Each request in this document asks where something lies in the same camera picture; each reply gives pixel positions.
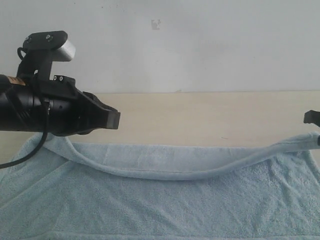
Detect black camera cable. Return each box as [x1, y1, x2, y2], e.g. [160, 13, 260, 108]
[0, 98, 52, 170]

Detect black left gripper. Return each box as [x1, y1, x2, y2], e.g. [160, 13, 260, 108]
[29, 75, 121, 137]

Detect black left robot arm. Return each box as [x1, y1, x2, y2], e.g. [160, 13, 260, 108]
[0, 75, 121, 137]

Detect light blue fluffy towel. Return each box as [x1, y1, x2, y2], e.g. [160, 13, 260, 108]
[0, 132, 320, 240]

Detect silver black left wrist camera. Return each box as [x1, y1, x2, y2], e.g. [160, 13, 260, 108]
[16, 30, 76, 80]

